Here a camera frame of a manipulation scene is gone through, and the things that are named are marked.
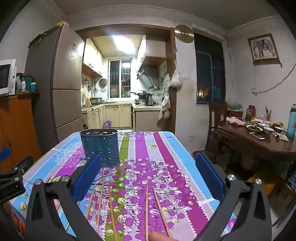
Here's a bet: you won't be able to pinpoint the gold round wall clock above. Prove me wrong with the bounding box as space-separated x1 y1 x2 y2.
174 24 194 44

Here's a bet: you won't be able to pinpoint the white hanging plastic bag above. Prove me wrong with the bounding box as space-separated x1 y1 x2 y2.
170 68 183 88

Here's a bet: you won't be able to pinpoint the orange wooden cabinet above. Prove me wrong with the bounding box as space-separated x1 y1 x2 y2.
0 91 42 173

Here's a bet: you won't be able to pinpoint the framed elephant picture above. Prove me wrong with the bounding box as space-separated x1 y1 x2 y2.
247 33 281 65

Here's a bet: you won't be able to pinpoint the dark room window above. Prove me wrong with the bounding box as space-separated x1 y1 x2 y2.
194 32 226 105

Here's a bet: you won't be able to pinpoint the plate of green vegetables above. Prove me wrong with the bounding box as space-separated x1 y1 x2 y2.
245 124 264 133

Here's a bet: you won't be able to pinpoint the dark wooden dining table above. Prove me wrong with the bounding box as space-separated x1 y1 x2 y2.
217 119 296 176

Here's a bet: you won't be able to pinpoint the barred kitchen window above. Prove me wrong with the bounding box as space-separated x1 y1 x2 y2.
108 59 133 99

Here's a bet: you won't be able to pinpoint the person's right hand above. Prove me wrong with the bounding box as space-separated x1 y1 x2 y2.
148 231 173 241

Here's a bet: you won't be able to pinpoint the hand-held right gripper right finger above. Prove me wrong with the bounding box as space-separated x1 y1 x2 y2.
195 152 272 241

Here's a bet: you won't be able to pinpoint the brown wooden chair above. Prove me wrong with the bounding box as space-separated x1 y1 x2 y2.
247 160 296 229

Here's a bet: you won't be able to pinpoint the cream kitchen base cabinets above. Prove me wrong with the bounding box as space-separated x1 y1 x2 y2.
81 103 163 132

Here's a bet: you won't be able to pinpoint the pink cloth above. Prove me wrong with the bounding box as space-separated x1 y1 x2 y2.
226 116 245 127

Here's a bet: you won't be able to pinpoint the yellow green cloth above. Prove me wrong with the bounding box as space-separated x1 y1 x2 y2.
28 21 69 48

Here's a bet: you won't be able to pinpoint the glass jar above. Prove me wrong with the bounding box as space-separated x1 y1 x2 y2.
245 105 257 122

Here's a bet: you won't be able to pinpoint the blue perforated utensil holder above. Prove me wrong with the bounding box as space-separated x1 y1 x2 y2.
80 129 119 167

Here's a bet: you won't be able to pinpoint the steel range hood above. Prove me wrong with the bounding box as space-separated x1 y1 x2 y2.
136 67 160 90

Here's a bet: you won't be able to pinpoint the white wall cable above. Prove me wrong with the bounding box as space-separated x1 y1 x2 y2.
252 66 296 96

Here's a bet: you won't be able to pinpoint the black wok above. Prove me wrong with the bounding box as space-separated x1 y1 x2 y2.
129 91 151 98

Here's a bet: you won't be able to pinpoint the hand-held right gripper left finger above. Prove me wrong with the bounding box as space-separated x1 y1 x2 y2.
25 153 102 241

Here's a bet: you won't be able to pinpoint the dark wooden chair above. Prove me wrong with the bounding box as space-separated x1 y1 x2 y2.
205 101 229 153

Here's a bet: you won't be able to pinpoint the silver refrigerator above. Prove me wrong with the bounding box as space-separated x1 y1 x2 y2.
25 23 85 145

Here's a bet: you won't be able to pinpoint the white microwave oven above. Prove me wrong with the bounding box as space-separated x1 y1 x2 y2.
0 59 17 97

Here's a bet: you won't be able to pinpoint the floral striped tablecloth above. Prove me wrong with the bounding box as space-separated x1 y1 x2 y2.
9 131 238 241

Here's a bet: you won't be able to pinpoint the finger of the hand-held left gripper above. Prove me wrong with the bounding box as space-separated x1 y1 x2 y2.
0 155 34 202
0 148 12 164

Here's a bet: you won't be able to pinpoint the blue thermos bottle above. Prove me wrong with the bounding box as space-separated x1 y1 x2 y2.
286 104 296 139

